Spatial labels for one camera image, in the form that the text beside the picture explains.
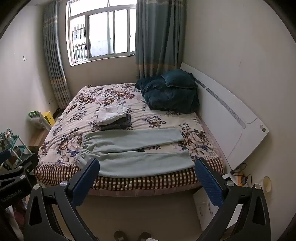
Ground bed with floral blanket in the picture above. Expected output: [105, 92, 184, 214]
[33, 83, 226, 192]

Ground folded dark garments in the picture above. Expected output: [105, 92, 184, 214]
[98, 113, 132, 131]

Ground yellow box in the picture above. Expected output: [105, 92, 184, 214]
[42, 111, 56, 127]

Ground white headboard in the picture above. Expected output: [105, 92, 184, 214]
[179, 62, 270, 171]

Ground dark teal quilt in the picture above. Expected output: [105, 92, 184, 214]
[135, 75, 200, 114]

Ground light green pants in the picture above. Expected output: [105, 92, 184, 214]
[77, 127, 195, 178]

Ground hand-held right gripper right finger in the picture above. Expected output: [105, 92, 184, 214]
[195, 158, 271, 241]

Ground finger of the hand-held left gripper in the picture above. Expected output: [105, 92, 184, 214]
[0, 149, 39, 186]

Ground dark teal pillow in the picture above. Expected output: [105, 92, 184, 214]
[161, 69, 199, 88]

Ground wide blue striped curtain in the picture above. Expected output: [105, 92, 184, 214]
[135, 0, 186, 80]

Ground folded white garment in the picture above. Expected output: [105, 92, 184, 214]
[97, 105, 128, 124]

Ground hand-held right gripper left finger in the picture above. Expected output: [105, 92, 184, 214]
[23, 158, 100, 241]

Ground white cardboard box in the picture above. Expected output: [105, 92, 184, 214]
[193, 188, 244, 231]

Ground window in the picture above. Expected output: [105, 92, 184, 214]
[66, 0, 137, 66]

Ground teal storage rack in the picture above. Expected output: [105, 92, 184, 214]
[0, 128, 33, 168]

